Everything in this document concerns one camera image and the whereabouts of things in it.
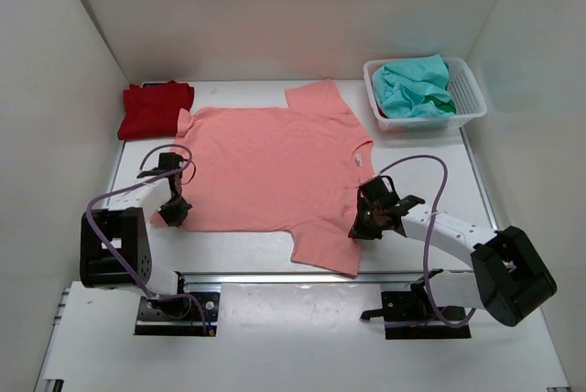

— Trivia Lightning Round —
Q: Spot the folded red t-shirt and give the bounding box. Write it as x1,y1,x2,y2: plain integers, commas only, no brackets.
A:
117,81,195,141

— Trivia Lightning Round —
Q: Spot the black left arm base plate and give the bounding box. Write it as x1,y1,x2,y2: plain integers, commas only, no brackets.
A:
135,291,221,337

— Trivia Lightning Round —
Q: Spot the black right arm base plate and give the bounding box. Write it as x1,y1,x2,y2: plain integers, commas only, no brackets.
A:
360,283,472,340

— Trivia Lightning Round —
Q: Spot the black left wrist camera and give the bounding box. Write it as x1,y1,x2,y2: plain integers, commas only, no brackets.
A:
136,152,184,179

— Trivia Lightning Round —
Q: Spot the teal t-shirt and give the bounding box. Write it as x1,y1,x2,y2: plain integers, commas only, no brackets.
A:
373,54,452,119

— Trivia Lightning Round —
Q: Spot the pink t-shirt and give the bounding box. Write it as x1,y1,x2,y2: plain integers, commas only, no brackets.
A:
176,80,374,277

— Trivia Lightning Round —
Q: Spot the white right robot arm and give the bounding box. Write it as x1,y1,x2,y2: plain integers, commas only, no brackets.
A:
349,185,558,327

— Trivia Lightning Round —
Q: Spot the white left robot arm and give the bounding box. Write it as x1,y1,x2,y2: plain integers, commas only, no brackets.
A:
79,172,191,317

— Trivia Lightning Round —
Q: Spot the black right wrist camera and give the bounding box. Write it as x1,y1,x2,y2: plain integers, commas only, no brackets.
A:
358,175,426,212

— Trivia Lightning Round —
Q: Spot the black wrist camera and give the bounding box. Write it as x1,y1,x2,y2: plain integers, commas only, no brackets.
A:
358,175,426,212
136,152,184,179

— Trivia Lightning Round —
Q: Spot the white plastic basket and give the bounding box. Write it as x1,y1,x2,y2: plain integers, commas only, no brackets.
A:
363,57,487,132

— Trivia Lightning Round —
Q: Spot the green t-shirt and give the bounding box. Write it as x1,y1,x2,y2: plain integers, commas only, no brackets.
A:
424,95,457,116

